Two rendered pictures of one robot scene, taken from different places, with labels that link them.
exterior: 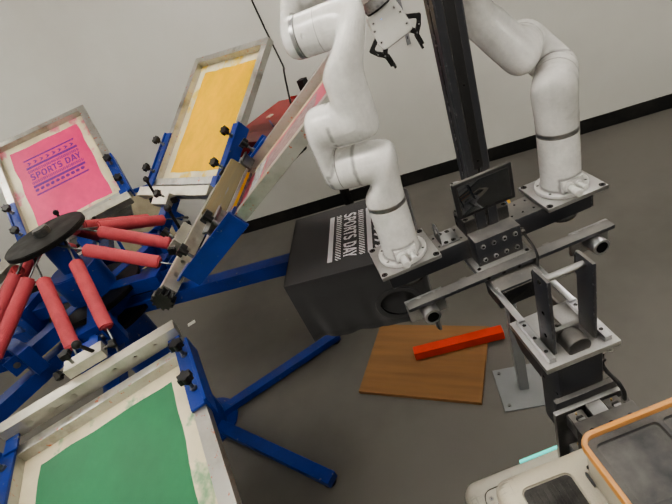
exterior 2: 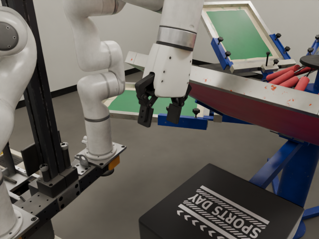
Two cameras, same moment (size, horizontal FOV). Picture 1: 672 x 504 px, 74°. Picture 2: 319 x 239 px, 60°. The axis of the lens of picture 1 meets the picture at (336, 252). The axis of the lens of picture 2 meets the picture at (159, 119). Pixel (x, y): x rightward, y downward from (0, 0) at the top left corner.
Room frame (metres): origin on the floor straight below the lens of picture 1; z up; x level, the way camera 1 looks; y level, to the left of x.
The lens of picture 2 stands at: (1.56, -0.88, 1.76)
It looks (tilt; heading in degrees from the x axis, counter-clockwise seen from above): 27 degrees down; 117
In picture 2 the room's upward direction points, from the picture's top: straight up
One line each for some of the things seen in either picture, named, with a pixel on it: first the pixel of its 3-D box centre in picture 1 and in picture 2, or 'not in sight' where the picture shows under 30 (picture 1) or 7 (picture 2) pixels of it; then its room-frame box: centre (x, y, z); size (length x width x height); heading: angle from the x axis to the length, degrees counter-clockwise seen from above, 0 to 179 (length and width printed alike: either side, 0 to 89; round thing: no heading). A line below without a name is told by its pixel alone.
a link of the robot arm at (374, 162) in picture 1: (373, 174); (97, 96); (0.93, -0.15, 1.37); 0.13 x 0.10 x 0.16; 65
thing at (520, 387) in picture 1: (510, 312); not in sight; (1.17, -0.53, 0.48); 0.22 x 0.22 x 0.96; 75
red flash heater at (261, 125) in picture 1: (280, 124); not in sight; (2.71, 0.00, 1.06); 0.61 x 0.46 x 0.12; 135
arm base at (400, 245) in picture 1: (396, 231); (96, 133); (0.91, -0.16, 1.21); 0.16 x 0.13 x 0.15; 178
